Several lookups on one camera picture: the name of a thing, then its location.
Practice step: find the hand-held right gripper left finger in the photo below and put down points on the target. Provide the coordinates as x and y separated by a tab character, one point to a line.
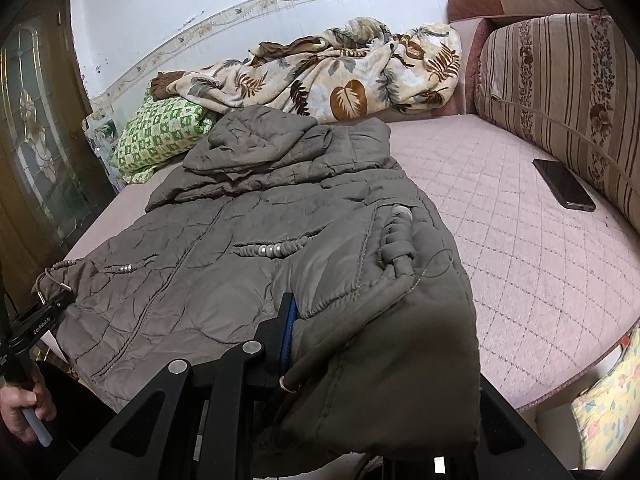
287	332

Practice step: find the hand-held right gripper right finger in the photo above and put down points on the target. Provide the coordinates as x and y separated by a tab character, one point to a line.
505	465

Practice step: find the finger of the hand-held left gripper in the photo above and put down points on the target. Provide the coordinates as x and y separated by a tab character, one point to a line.
55	304

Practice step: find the grey-brown quilted hooded jacket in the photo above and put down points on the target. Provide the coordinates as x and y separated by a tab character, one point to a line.
300	270

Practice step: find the person's left hand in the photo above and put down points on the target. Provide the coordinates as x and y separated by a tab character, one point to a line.
12	417

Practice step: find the yellow floral pillow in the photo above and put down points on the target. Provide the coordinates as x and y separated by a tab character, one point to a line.
610	410

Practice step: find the wooden stained glass door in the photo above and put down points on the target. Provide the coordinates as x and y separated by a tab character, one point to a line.
35	160

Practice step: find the clear plastic bag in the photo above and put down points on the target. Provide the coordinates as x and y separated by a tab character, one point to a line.
100	145

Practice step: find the green checkered pillow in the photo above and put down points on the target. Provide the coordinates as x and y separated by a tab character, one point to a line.
155	135

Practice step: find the brown knitted cloth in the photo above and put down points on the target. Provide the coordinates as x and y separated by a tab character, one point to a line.
167	87

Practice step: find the leaf print blanket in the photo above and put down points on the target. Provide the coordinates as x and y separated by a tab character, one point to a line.
350	70

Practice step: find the black smartphone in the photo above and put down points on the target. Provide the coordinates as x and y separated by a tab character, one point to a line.
562	185

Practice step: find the striped floral backrest cushion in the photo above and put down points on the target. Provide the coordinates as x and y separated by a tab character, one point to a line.
565	90

